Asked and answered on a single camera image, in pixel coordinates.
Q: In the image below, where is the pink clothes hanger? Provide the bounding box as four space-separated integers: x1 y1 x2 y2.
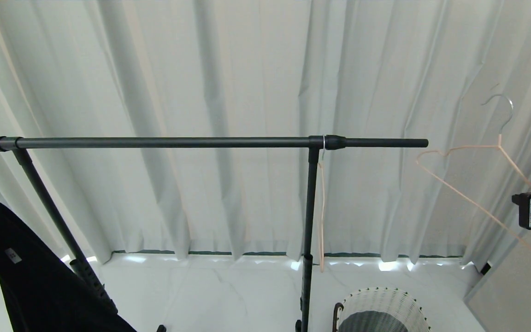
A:
416 94 531 277
316 147 327 273

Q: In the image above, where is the black sleeveless shirt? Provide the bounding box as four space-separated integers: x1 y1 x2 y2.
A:
0 200 138 332

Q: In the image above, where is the white laundry basket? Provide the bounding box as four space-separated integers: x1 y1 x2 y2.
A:
332 287 432 332

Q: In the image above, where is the black clothes rack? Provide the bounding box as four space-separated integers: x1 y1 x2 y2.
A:
0 135 429 332

